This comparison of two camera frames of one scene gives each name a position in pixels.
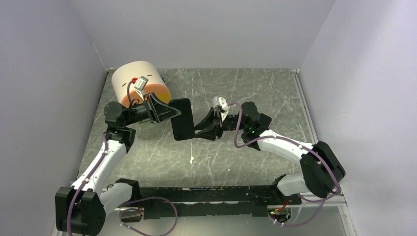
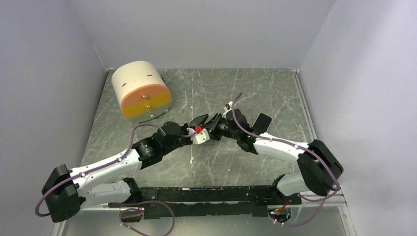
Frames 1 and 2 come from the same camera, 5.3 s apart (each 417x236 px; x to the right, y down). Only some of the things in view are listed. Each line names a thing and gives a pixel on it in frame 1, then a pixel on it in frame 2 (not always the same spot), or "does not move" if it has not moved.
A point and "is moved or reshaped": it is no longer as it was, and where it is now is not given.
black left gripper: (162, 112) to (184, 128)
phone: (265, 121) does not move
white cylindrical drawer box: (125, 76) does not move
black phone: (183, 125) is moved or reshaped
